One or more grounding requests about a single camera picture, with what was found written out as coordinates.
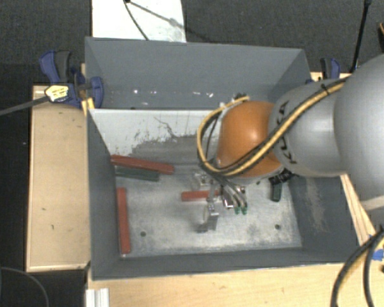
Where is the black cylinder on white bracket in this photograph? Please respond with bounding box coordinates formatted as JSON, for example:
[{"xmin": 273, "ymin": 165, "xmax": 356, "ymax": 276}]
[{"xmin": 268, "ymin": 169, "xmax": 292, "ymax": 203}]

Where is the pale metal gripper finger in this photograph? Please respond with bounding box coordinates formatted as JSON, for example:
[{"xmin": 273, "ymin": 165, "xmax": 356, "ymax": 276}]
[
  {"xmin": 191, "ymin": 172, "xmax": 212, "ymax": 189},
  {"xmin": 196, "ymin": 202, "xmax": 220, "ymax": 234}
]

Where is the dark green flat block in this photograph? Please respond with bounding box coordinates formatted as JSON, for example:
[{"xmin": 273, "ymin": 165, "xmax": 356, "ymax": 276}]
[{"xmin": 115, "ymin": 166, "xmax": 161, "ymax": 183}]

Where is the pale wood flat board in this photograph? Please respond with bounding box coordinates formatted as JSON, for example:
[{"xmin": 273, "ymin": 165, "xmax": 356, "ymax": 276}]
[{"xmin": 25, "ymin": 83, "xmax": 92, "ymax": 273}]

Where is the grey metal bin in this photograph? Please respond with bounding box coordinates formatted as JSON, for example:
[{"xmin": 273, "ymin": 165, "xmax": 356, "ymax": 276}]
[{"xmin": 84, "ymin": 36, "xmax": 361, "ymax": 281}]

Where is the red-brown flat block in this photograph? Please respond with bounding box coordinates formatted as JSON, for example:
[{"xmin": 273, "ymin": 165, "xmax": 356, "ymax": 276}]
[
  {"xmin": 180, "ymin": 190, "xmax": 220, "ymax": 203},
  {"xmin": 110, "ymin": 154, "xmax": 175, "ymax": 175},
  {"xmin": 116, "ymin": 187, "xmax": 132, "ymax": 255}
]

